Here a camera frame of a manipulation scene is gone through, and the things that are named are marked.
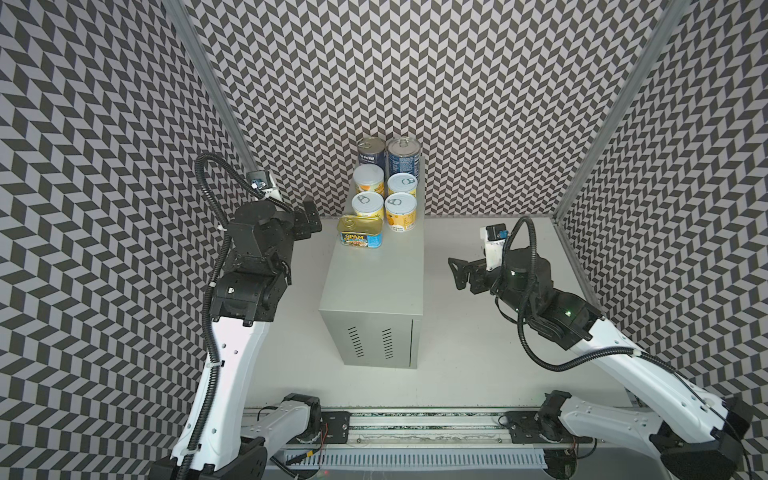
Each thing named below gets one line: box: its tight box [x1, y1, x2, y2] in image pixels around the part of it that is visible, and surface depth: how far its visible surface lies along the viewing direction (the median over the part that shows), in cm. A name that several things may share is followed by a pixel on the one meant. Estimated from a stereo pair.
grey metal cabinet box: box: [318, 158, 425, 369], surface depth 66 cm
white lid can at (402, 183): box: [387, 173, 418, 197], surface depth 74 cm
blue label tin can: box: [387, 137, 421, 181], surface depth 75 cm
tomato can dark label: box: [357, 136, 386, 172], surface depth 75 cm
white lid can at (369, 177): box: [353, 163, 385, 195], surface depth 73 cm
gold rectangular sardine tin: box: [337, 214, 383, 248], surface depth 67 cm
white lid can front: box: [385, 192, 418, 233], surface depth 69 cm
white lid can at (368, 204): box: [351, 191, 384, 218], surface depth 69 cm
